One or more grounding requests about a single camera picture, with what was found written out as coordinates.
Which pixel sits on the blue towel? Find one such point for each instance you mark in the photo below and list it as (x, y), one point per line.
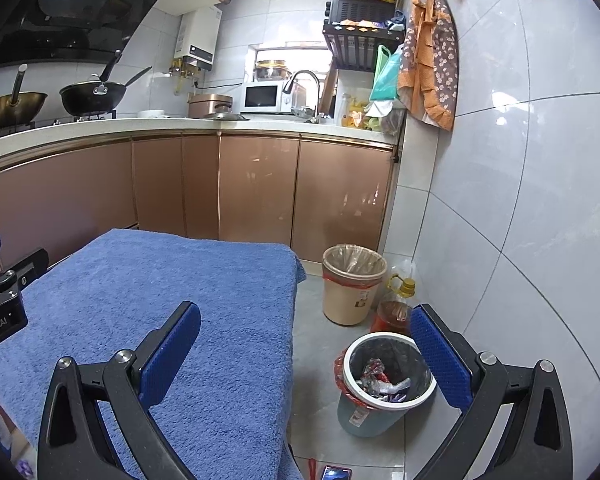
(155, 280)

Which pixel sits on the black kitchen rack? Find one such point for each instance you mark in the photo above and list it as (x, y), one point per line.
(352, 47)

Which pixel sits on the green plastic bag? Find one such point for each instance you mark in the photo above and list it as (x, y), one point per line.
(386, 80)

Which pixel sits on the orange floral apron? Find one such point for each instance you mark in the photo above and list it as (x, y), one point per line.
(430, 60)

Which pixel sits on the black range hood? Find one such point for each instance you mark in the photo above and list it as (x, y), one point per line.
(55, 10)

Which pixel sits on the smartphone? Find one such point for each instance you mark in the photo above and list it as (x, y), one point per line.
(336, 473)

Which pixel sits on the white bowl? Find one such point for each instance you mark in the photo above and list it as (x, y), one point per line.
(152, 114)

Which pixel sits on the metal steamer pot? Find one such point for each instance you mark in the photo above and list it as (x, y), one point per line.
(270, 71)

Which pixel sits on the beige trash bin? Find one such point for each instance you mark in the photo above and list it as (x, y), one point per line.
(350, 300)

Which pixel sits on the golden wok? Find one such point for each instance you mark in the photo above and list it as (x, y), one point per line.
(10, 110)

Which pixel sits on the crumpled silver wrapper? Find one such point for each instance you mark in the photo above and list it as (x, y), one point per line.
(387, 387)

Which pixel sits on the white plastic bag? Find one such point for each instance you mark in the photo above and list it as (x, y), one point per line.
(380, 108)

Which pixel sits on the dark plastic bag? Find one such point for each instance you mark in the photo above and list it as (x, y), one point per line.
(394, 122)

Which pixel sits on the white water heater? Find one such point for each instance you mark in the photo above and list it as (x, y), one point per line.
(197, 35)

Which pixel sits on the white-rimmed grey trash bin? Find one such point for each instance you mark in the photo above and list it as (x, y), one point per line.
(365, 415)

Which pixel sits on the yellow packet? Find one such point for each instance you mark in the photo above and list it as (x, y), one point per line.
(352, 117)

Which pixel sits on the brown rice cooker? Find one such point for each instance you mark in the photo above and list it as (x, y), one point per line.
(207, 105)

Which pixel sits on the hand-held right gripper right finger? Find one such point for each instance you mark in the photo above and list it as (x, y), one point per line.
(440, 355)

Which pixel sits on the metal sink faucet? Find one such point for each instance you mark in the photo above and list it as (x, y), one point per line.
(287, 86)

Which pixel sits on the brown kitchen cabinet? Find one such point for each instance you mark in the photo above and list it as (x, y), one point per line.
(257, 185)

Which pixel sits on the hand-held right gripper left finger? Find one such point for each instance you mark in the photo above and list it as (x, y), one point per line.
(170, 355)

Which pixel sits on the black toaster oven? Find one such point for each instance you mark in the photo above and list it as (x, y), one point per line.
(360, 10)

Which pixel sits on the cooking oil bottle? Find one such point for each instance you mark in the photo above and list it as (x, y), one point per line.
(392, 312)

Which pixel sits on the white microwave oven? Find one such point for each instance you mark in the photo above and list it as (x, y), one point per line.
(260, 96)

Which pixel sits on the gas stove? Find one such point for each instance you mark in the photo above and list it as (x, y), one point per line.
(80, 120)

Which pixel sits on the black wok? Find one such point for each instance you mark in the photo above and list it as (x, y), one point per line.
(92, 97)

